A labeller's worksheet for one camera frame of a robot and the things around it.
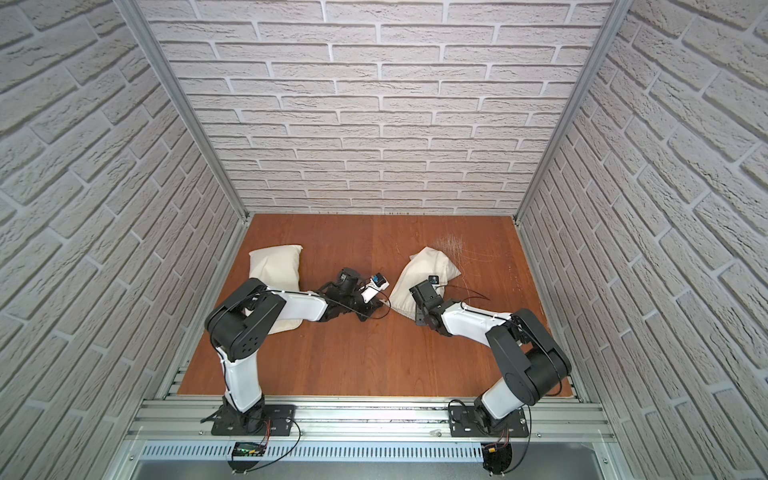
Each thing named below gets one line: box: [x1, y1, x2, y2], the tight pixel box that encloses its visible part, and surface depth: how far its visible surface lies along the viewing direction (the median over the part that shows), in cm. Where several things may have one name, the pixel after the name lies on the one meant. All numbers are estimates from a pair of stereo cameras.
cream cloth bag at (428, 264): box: [388, 247, 461, 320], surface depth 98 cm
